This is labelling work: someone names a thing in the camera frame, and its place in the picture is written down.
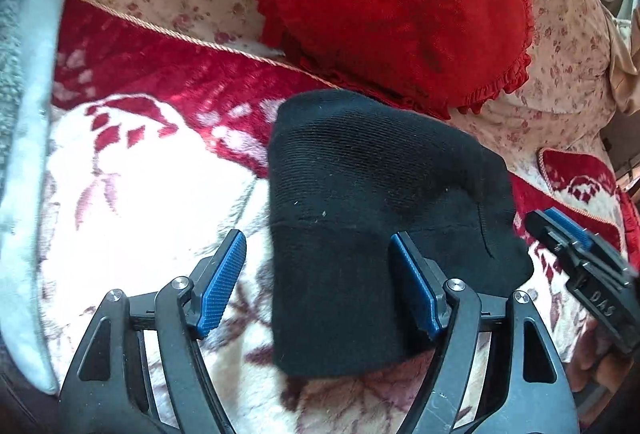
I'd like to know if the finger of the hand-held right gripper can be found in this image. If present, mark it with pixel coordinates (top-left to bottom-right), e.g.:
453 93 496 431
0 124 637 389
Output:
526 208 596 265

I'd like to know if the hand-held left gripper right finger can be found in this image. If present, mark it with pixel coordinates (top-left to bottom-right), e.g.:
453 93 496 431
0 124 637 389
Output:
390 233 581 434

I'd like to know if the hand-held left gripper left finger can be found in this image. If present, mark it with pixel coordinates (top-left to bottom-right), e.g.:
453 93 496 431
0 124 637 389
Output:
59 230 247 434

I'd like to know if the person's right hand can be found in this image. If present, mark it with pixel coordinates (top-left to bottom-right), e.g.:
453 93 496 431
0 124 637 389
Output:
570 346 636 395

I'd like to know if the red and white plush blanket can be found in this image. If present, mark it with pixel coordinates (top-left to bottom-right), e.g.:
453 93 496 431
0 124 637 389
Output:
37 0 626 434

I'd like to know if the beige cloth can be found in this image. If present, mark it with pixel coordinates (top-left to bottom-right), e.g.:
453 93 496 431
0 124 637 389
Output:
607 8 640 115

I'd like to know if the grey fleece garment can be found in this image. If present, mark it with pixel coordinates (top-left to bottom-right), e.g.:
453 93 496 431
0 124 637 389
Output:
0 0 71 395

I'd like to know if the red heart-shaped cushion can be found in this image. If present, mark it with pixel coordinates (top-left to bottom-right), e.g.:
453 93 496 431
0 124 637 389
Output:
251 0 535 119

